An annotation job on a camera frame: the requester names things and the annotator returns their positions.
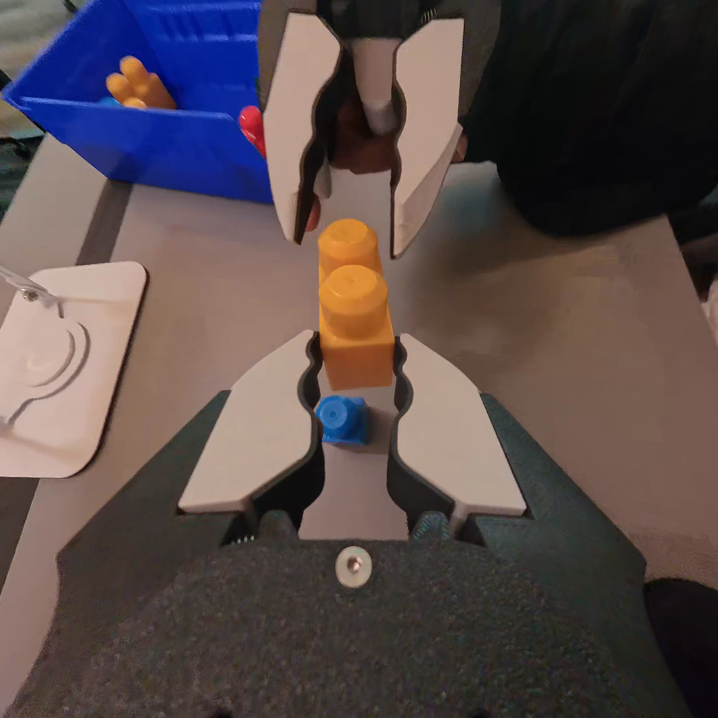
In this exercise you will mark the dark fleece jacket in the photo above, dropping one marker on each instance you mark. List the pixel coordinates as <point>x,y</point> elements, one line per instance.
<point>684,645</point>

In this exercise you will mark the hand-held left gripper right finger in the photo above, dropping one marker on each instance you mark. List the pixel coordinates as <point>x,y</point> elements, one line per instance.
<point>460,443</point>

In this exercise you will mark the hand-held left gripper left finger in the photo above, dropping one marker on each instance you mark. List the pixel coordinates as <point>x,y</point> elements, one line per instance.
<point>252,437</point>

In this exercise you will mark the blue plastic bin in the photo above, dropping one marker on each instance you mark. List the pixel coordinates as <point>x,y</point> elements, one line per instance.
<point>140,146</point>

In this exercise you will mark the person's right forearm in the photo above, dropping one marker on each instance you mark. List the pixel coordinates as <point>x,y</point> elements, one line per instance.
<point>589,112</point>

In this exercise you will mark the person's right hand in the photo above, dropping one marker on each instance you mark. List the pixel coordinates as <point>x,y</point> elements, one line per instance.
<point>359,151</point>

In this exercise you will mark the yellow mega block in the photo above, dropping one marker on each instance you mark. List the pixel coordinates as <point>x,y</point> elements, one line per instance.
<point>140,84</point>
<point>353,348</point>

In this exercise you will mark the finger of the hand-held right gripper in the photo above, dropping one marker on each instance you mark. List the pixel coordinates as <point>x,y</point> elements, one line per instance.
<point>291,112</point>
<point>432,101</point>

